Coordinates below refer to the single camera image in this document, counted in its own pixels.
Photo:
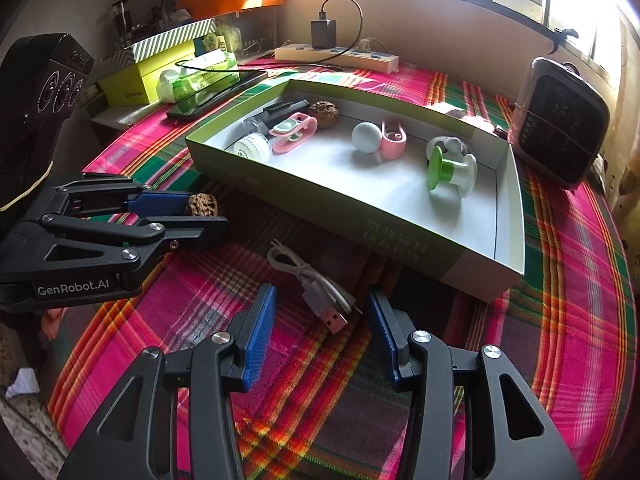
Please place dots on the pink black mini heater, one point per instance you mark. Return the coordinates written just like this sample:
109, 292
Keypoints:
559, 122

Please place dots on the green white suction knob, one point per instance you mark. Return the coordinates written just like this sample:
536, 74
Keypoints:
449, 171

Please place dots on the white round tape roll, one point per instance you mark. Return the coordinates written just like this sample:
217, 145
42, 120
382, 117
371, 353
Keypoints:
254, 146

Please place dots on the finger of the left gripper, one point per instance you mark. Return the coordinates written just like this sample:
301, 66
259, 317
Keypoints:
92, 194
67, 239

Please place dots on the black folding knife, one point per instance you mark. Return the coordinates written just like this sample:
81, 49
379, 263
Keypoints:
273, 114

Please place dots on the brown carved walnut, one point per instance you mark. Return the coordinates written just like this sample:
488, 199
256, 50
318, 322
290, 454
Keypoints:
202, 205
326, 113

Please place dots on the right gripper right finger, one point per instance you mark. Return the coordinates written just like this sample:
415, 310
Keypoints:
508, 433

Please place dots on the striped white box lid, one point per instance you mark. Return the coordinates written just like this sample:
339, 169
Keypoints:
146, 48

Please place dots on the white power strip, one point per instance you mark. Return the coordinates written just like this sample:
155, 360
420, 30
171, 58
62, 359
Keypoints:
352, 58

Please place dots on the green tissue pack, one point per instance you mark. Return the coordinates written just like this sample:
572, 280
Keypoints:
194, 74

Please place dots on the black window latch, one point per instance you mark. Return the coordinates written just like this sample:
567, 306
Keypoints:
559, 36

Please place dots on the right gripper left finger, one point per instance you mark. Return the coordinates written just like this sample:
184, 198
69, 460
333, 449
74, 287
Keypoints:
133, 434

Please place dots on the pink case with green disc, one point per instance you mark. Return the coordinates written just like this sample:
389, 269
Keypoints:
292, 132

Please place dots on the yellow green box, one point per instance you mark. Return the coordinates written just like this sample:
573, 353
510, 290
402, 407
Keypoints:
127, 82

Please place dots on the black smartphone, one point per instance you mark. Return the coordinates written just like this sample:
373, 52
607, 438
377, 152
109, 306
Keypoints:
205, 100

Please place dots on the white panda face toy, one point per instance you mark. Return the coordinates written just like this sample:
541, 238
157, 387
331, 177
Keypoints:
452, 147

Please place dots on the white round ball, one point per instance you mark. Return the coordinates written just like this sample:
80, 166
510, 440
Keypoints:
367, 137

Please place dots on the pink ear hook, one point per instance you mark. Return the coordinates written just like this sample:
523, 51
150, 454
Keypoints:
394, 139

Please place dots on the white shallow cardboard box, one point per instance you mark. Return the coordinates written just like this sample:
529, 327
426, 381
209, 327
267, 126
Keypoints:
475, 244

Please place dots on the black charger adapter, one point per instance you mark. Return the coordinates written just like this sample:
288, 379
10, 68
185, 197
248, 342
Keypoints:
323, 32

